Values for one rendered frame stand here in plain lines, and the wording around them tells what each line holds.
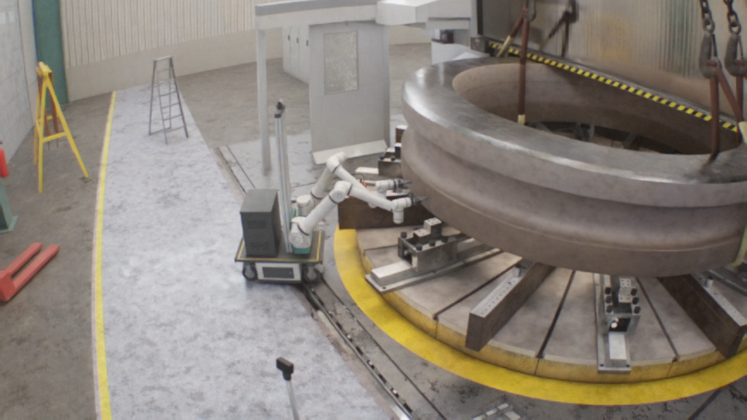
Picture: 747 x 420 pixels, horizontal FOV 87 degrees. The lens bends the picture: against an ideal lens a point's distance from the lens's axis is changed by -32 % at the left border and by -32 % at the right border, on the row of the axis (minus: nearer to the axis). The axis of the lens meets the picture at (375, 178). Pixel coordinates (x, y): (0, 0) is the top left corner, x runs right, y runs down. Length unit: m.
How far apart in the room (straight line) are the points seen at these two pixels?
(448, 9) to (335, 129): 2.76
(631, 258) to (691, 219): 0.71
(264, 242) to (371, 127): 4.11
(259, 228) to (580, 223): 3.10
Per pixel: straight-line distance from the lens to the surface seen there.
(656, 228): 4.50
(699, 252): 4.71
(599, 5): 7.39
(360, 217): 6.06
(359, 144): 9.14
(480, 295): 5.00
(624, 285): 4.42
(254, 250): 5.64
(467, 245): 5.49
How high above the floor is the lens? 3.15
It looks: 23 degrees down
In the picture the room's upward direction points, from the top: 1 degrees counter-clockwise
